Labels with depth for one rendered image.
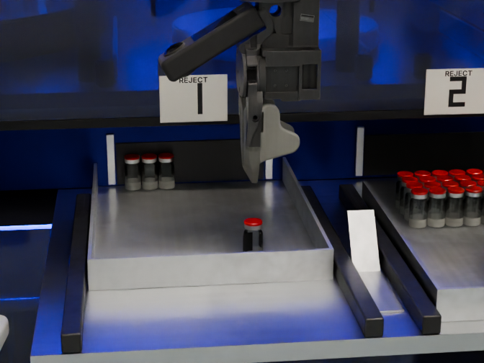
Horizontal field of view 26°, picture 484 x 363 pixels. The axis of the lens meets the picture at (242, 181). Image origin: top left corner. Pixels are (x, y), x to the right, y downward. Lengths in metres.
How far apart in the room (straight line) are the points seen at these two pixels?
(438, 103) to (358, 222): 0.27
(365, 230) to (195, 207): 0.27
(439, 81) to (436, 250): 0.25
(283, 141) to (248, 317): 0.20
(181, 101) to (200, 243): 0.20
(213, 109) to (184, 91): 0.04
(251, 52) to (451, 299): 0.32
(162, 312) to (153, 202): 0.33
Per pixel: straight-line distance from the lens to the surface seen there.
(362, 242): 1.16
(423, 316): 1.02
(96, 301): 1.09
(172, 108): 1.32
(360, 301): 1.04
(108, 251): 1.21
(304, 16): 1.10
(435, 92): 1.37
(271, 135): 1.11
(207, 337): 1.01
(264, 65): 1.08
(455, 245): 1.24
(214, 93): 1.32
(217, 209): 1.33
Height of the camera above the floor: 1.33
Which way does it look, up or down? 18 degrees down
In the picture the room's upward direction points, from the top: straight up
